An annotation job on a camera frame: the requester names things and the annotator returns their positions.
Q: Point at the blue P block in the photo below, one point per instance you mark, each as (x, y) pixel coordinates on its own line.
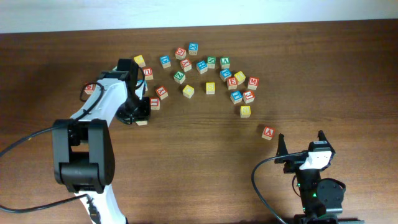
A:
(225, 73)

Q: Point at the red C block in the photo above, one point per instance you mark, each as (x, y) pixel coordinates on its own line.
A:
(180, 53)

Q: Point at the red E block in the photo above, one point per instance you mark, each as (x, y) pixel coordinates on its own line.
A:
(232, 83)

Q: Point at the green R block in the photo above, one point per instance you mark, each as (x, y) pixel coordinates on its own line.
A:
(142, 123)

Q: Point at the red K block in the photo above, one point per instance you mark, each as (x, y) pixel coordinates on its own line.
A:
(162, 92)

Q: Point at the red I block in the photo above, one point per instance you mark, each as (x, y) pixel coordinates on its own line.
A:
(155, 103)

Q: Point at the blue H block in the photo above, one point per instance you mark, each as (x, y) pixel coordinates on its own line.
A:
(202, 67)

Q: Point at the red M block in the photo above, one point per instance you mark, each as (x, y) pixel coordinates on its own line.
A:
(253, 83)

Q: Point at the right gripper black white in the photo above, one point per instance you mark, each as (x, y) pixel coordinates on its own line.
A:
(291, 164)

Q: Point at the red U block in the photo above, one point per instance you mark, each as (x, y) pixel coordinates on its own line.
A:
(148, 74)

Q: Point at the blue 5 block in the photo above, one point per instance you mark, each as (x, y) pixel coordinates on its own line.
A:
(142, 84)

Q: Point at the red Y block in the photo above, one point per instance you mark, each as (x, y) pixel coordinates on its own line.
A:
(186, 65)

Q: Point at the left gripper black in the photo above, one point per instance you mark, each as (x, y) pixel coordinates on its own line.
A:
(134, 115)

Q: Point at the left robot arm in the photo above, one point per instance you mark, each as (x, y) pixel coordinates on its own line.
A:
(83, 155)

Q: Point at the yellow block right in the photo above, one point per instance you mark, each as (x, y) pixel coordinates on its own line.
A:
(240, 76)

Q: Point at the red 3 block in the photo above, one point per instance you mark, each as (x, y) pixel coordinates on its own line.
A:
(248, 96)

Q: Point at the yellow S block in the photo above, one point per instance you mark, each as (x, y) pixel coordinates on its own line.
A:
(245, 111)
(210, 88)

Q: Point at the green V block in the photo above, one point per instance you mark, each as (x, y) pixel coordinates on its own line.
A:
(225, 62)

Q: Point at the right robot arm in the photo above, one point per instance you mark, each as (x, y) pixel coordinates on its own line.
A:
(321, 198)

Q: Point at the blue D block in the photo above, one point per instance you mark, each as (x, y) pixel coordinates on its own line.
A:
(165, 61)

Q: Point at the yellow block centre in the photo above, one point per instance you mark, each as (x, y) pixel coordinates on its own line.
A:
(188, 91)

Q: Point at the blue E block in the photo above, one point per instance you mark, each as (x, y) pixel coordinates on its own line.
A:
(236, 97)

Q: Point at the red 6 block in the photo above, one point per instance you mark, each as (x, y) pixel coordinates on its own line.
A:
(89, 89)

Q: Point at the yellow block top left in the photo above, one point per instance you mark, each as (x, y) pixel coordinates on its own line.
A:
(140, 61)

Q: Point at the blue X block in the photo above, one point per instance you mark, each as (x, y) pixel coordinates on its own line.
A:
(193, 48)

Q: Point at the green Z block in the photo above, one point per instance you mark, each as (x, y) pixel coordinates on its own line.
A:
(179, 77)

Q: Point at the green N block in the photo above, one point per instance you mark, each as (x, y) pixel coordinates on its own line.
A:
(211, 62)

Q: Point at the red A block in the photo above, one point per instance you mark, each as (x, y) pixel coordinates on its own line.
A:
(268, 133)

